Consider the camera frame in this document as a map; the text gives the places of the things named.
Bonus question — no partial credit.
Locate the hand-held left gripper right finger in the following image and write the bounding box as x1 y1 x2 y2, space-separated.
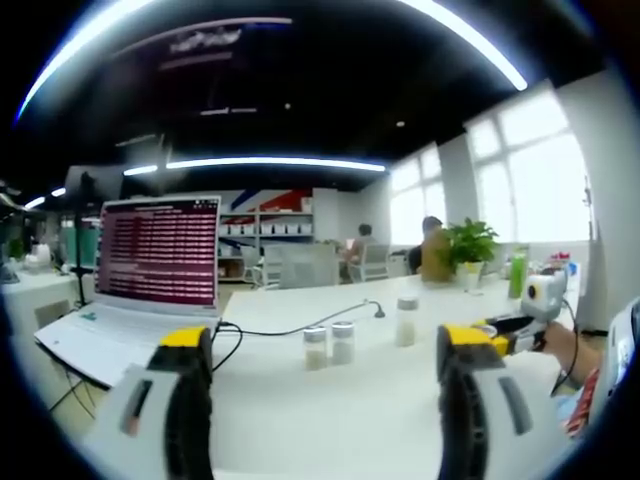
435 323 569 480

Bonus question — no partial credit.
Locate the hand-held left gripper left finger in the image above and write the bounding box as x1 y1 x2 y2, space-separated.
82 326 216 480

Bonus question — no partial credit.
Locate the tall pale-filled seasoning bottle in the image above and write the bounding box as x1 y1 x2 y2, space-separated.
395 295 420 348

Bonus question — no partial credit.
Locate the green drink bottle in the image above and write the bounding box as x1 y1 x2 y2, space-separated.
508 252 529 300

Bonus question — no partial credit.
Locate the person's right hand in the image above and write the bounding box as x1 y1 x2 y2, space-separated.
544 322 579 371

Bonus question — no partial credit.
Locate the green potted plant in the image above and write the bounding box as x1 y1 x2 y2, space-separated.
439 217 501 294

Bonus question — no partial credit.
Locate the white chest-worn device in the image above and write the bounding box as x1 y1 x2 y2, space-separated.
602 297 640 401

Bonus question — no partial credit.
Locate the brown paper bag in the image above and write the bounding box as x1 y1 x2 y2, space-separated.
421 230 454 282

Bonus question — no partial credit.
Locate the large bright window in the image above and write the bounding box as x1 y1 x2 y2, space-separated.
467 79 594 246
389 144 446 246

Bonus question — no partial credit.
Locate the white laptop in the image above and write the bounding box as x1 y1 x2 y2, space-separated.
33 194 223 391

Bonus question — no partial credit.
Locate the white office chair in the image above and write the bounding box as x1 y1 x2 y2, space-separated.
349 243 392 284

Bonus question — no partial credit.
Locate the grey mesh office chair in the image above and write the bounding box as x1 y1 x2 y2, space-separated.
277 243 341 290

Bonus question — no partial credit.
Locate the white storage shelf unit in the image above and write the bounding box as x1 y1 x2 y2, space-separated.
219 209 316 281

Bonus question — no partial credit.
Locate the teal partition panel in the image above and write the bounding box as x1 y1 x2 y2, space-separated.
60 219 101 269

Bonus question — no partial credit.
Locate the black monitor on pole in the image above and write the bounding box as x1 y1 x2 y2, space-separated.
66 166 125 307

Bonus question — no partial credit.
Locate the straight ceiling light strip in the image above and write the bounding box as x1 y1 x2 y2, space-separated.
164 156 387 174

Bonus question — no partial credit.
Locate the black power cable with plug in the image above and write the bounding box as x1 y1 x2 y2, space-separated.
212 298 387 375

